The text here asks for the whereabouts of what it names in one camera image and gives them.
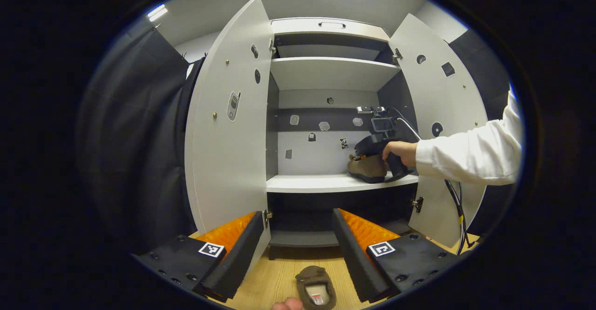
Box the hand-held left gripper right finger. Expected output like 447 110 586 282
332 209 461 303

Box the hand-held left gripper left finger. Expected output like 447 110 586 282
133 211 265 303

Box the brown fuzzy shoe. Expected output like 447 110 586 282
347 154 388 184
296 266 337 310

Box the white shoe cabinet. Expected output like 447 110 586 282
265 17 420 260

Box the white shoe cabinet door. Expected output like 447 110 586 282
185 0 275 276
389 13 488 249

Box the ceiling light panel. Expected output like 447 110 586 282
147 4 169 22

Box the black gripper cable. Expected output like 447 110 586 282
391 108 475 256

